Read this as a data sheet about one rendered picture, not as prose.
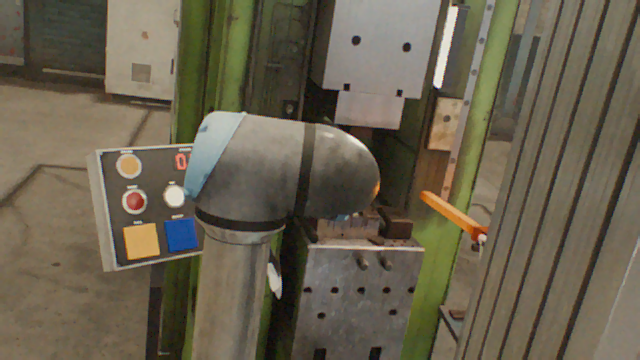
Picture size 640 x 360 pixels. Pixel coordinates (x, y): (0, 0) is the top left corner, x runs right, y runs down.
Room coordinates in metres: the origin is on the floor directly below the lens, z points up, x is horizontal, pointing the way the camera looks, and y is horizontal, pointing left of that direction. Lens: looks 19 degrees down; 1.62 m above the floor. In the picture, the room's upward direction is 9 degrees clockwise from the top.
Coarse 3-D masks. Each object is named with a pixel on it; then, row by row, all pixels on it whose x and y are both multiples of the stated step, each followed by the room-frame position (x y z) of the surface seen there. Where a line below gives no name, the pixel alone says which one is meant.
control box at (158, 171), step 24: (192, 144) 1.36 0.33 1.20; (96, 168) 1.19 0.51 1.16; (120, 168) 1.21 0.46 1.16; (144, 168) 1.25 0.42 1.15; (168, 168) 1.29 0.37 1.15; (96, 192) 1.19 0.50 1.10; (120, 192) 1.19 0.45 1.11; (144, 192) 1.22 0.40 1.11; (96, 216) 1.19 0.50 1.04; (120, 216) 1.16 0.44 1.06; (144, 216) 1.19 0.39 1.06; (168, 216) 1.23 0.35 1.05; (192, 216) 1.27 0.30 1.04; (120, 240) 1.13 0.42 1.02; (120, 264) 1.11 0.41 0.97; (144, 264) 1.14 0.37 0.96
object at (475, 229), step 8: (424, 192) 1.53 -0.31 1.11; (424, 200) 1.52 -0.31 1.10; (432, 200) 1.47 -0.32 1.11; (440, 200) 1.47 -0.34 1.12; (440, 208) 1.43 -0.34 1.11; (448, 208) 1.40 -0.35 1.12; (448, 216) 1.38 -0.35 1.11; (456, 216) 1.34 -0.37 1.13; (464, 216) 1.34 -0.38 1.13; (464, 224) 1.30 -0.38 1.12; (472, 224) 1.28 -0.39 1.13; (472, 232) 1.25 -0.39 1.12; (480, 232) 1.24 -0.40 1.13
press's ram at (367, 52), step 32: (320, 0) 1.67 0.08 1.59; (352, 0) 1.54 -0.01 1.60; (384, 0) 1.57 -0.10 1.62; (416, 0) 1.59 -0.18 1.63; (320, 32) 1.62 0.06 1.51; (352, 32) 1.54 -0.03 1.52; (384, 32) 1.57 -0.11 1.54; (416, 32) 1.60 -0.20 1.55; (320, 64) 1.57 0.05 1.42; (352, 64) 1.55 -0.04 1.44; (384, 64) 1.58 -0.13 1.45; (416, 64) 1.61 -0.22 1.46; (416, 96) 1.61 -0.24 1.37
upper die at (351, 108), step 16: (320, 96) 1.71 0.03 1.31; (336, 96) 1.56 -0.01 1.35; (352, 96) 1.55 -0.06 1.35; (368, 96) 1.57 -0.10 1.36; (384, 96) 1.58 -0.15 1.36; (400, 96) 1.60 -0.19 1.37; (336, 112) 1.54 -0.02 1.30; (352, 112) 1.56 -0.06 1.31; (368, 112) 1.57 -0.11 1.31; (384, 112) 1.58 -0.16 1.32; (400, 112) 1.60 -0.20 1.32
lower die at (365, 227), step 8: (368, 208) 1.65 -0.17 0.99; (352, 216) 1.57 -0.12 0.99; (368, 216) 1.59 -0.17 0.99; (376, 216) 1.60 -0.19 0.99; (312, 224) 1.58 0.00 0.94; (320, 224) 1.54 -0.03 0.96; (328, 224) 1.55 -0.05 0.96; (336, 224) 1.56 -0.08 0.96; (344, 224) 1.57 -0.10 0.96; (352, 224) 1.57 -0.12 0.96; (360, 224) 1.58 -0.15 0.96; (368, 224) 1.59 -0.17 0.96; (376, 224) 1.60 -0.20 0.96; (320, 232) 1.55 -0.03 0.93; (328, 232) 1.55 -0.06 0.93; (336, 232) 1.56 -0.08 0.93; (344, 232) 1.57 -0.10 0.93; (352, 232) 1.58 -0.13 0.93; (360, 232) 1.58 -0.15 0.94; (368, 232) 1.59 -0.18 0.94; (376, 232) 1.60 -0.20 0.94
